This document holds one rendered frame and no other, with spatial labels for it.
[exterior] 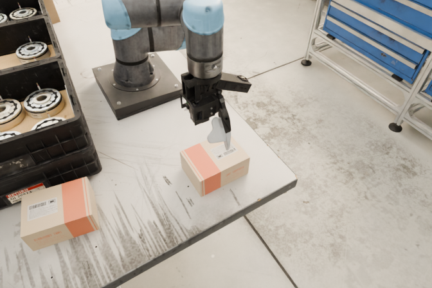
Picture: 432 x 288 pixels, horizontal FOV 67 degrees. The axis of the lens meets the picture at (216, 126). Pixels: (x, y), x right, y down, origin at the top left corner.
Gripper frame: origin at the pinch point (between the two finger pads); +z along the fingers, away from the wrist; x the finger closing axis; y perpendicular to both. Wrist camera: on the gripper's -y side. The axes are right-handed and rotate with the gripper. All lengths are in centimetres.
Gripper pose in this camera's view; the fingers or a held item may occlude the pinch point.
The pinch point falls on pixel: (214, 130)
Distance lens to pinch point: 84.8
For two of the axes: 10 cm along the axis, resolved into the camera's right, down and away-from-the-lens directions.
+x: 5.1, 6.1, -6.0
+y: -8.6, 3.7, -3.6
